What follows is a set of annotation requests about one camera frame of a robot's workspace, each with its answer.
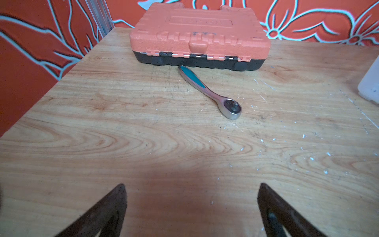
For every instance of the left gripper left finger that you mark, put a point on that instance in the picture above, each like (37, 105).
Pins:
(104, 219)

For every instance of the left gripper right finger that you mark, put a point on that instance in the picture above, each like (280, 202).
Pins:
(280, 218)

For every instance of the white perforated plastic basket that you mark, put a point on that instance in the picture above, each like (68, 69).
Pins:
(368, 88)

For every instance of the orange plastic tool case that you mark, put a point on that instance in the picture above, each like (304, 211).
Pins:
(227, 38)

